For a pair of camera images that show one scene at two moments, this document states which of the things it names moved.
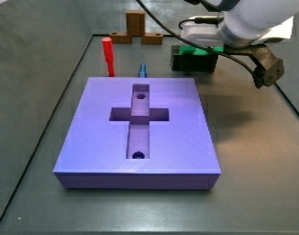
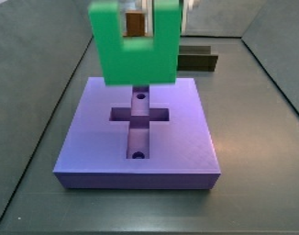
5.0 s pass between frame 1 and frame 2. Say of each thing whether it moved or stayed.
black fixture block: stayed
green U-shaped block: moved
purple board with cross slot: stayed
